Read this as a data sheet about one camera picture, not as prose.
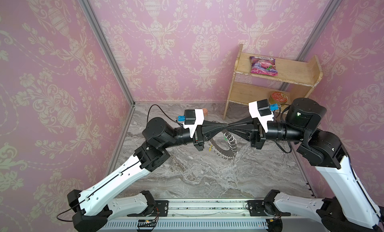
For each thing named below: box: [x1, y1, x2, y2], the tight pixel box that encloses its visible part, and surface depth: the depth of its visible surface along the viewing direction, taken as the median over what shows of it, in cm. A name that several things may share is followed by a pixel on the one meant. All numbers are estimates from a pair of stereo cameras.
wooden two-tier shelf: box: [222, 44, 324, 119], surface depth 80 cm
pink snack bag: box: [249, 56, 279, 76], surface depth 76 cm
